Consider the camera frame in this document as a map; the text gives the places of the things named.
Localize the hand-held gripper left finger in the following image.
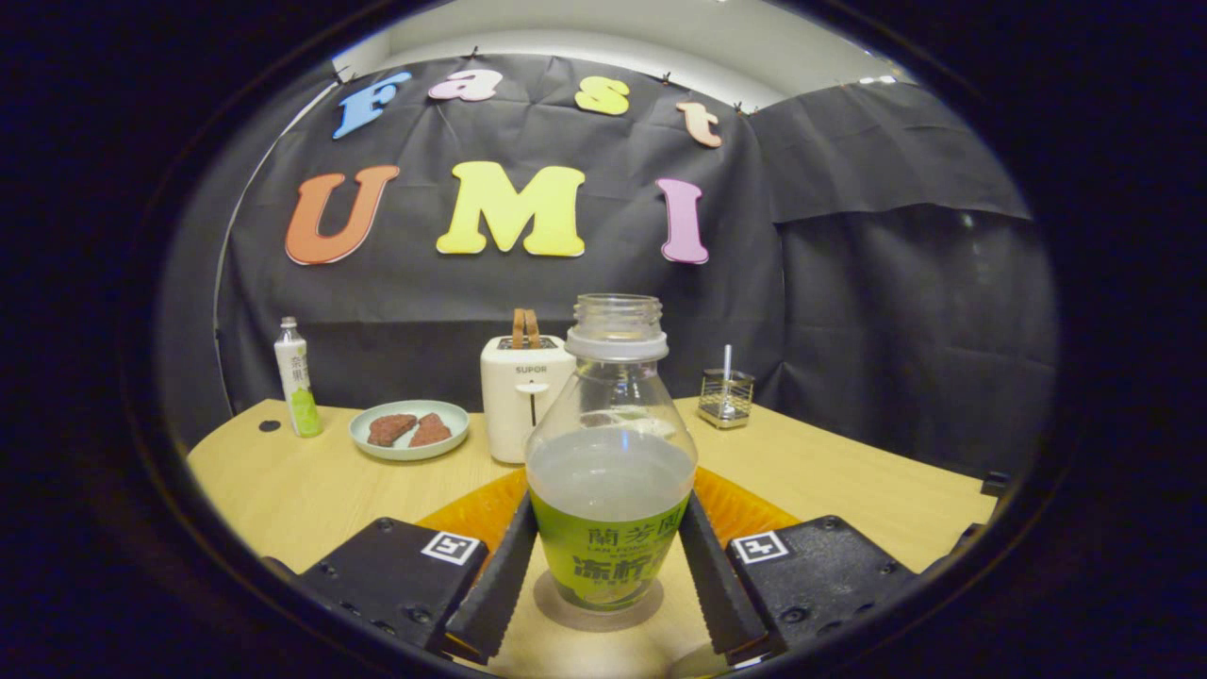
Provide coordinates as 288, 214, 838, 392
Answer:
264, 467, 538, 661

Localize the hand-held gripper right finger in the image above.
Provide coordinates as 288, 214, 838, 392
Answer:
679, 467, 920, 661

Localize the round brown coaster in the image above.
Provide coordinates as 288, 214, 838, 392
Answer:
533, 571, 665, 633

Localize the clear juice bottle green label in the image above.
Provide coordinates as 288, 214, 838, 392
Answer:
525, 293, 700, 613

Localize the slim white bottle green label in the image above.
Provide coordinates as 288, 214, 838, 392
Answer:
273, 316, 323, 439

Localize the pale green plate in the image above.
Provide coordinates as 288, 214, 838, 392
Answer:
349, 400, 471, 462

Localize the brown bread piece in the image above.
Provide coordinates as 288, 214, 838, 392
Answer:
408, 412, 454, 448
367, 413, 419, 448

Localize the cream toaster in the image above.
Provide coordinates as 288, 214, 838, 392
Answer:
480, 335, 578, 465

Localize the wooden table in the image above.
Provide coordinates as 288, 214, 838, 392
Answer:
187, 396, 999, 679

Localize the black backdrop cloth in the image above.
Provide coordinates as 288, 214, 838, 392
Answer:
156, 52, 1059, 482

